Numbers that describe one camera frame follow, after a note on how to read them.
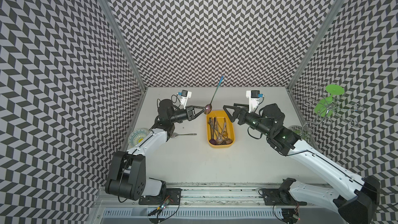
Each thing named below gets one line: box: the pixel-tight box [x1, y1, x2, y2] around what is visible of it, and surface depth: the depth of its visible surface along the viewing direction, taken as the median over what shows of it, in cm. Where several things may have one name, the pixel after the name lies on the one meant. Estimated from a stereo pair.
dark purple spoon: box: [209, 117, 217, 146], surface depth 91 cm
